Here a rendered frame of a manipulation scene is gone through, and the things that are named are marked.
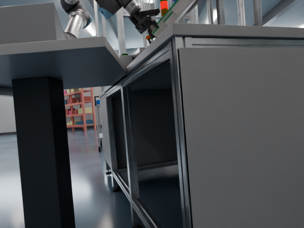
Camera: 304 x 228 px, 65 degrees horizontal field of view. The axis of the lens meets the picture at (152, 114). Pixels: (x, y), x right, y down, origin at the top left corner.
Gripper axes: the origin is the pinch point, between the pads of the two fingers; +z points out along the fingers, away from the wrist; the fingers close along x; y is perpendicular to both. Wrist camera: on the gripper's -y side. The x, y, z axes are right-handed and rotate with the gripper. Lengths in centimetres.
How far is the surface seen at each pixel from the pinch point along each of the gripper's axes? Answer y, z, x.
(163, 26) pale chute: 12.8, -2.5, 33.0
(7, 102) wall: 254, -281, -1229
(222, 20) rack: 4, 11, 53
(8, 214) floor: 147, 17, -62
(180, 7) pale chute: 11.2, -3.0, 48.1
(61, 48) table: 55, -16, 61
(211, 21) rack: -16.4, 11.8, 20.9
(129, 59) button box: 24.1, -2.9, 2.1
